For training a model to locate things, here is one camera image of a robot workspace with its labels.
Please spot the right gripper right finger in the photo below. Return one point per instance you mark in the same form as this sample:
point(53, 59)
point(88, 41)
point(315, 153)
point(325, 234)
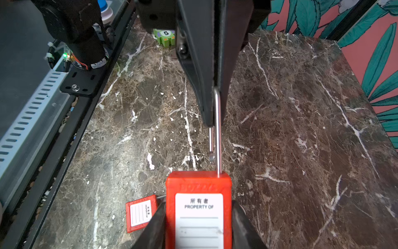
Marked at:
point(244, 233)

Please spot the left black frame post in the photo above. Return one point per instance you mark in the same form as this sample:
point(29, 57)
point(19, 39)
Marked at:
point(355, 13)

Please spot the black front mounting rail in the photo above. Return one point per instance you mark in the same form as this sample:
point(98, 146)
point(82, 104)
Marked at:
point(34, 195)

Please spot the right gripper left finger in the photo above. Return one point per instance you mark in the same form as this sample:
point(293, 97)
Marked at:
point(153, 236)

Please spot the green number block toy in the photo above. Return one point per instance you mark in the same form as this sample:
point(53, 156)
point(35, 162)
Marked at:
point(165, 38)

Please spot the red padlock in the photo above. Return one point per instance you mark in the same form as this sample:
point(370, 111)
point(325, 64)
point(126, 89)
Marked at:
point(139, 212)
point(199, 203)

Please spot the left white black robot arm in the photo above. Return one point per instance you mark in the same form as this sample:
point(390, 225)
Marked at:
point(72, 23)

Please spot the white vented strip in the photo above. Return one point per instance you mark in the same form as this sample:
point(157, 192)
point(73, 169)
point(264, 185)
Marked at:
point(30, 129)

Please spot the blue push button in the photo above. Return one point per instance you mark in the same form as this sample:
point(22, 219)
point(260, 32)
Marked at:
point(107, 13)

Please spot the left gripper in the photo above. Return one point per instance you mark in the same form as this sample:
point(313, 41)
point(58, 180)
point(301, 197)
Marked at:
point(201, 26)

